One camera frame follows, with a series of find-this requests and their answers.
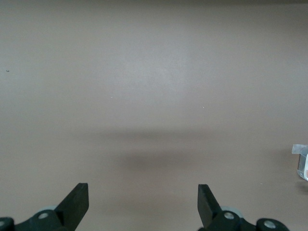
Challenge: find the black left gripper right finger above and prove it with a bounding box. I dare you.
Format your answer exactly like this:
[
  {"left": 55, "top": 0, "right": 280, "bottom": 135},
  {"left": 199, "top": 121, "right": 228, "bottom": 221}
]
[{"left": 198, "top": 184, "right": 289, "bottom": 231}]

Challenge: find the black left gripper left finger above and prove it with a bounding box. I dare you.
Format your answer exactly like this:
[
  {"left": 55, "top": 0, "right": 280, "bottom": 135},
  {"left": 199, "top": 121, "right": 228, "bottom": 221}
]
[{"left": 13, "top": 182, "right": 90, "bottom": 231}]

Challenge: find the clear plastic egg box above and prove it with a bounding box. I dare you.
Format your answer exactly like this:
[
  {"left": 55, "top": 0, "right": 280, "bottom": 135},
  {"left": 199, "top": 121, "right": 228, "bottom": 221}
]
[{"left": 297, "top": 147, "right": 308, "bottom": 181}]

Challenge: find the clear tape strip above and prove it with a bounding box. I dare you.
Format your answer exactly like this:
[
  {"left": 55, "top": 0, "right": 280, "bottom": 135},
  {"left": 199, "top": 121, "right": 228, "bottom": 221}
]
[{"left": 291, "top": 143, "right": 308, "bottom": 155}]

